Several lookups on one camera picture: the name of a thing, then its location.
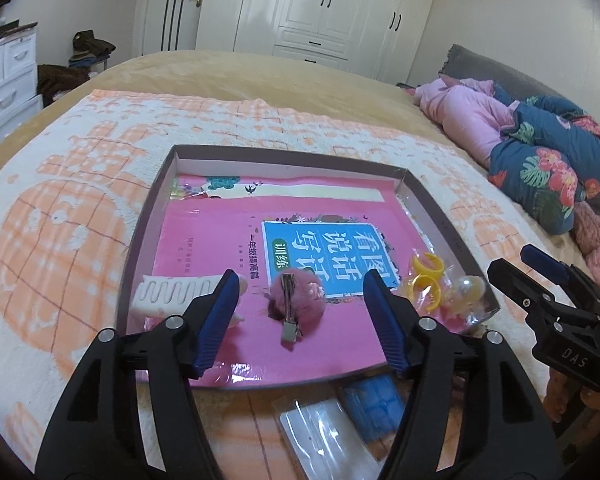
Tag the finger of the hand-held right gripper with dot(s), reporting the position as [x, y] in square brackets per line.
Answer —
[517, 280]
[542, 259]

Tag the pink book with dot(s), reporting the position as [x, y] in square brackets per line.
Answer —
[220, 240]

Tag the white wardrobe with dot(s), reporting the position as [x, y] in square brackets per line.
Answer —
[320, 10]

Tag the blue floral quilt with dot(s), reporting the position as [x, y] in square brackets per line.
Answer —
[540, 170]

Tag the white comb hair clip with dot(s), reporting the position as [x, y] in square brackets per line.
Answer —
[170, 294]

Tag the yellow bed sheet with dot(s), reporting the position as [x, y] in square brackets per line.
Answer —
[280, 72]

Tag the pink jacket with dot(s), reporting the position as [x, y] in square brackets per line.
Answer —
[467, 115]

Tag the pink fluffy hair clip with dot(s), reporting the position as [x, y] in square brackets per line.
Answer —
[300, 292]

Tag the white drawer cabinet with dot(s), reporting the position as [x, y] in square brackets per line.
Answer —
[7, 80]

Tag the pink knitted cloth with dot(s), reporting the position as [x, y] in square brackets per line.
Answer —
[597, 240]

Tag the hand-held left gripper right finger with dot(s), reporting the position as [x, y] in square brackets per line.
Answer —
[387, 330]

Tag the large pearl bead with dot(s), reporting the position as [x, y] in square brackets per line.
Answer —
[467, 291]

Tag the orange and white blanket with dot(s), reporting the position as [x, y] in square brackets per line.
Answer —
[80, 200]

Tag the clutter on drawer cabinet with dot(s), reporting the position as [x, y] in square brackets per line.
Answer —
[0, 30]

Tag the clear plastic bag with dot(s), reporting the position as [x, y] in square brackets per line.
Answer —
[320, 435]

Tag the brown clothes heap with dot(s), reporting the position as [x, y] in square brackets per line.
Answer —
[60, 80]

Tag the pile of folded clothes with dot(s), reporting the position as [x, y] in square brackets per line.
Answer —
[92, 50]

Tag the blue item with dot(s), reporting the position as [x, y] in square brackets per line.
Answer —
[372, 407]

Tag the white door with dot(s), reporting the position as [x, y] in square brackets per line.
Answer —
[150, 15]

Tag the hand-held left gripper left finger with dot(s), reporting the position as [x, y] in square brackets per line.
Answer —
[212, 330]

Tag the shallow cardboard box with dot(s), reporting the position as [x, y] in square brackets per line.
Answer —
[145, 240]

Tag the grey headboard cushion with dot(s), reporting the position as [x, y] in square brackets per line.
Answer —
[490, 67]

